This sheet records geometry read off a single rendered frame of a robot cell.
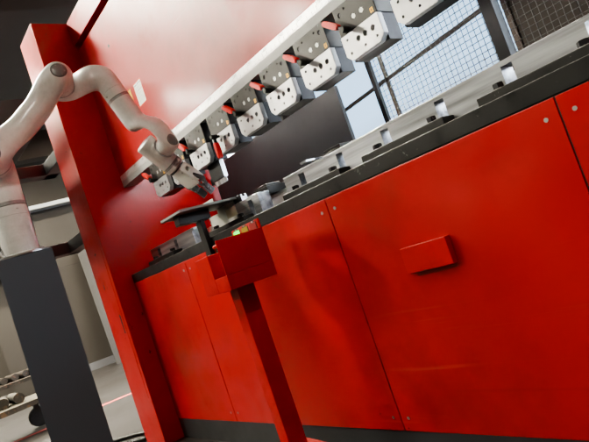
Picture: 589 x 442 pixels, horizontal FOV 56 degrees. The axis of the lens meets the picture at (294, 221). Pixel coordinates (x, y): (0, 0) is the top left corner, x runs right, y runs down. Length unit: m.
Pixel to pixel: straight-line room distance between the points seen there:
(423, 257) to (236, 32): 1.10
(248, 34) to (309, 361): 1.16
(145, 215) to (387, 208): 1.85
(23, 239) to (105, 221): 0.96
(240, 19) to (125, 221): 1.41
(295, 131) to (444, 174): 1.41
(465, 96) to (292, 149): 1.40
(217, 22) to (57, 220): 7.90
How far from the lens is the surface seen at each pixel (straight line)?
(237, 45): 2.10
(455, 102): 1.49
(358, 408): 1.87
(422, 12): 1.54
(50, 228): 9.80
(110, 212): 3.05
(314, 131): 2.60
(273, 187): 2.44
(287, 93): 1.89
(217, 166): 2.34
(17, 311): 2.07
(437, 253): 1.42
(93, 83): 2.32
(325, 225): 1.69
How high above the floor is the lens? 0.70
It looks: 3 degrees up
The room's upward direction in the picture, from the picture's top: 19 degrees counter-clockwise
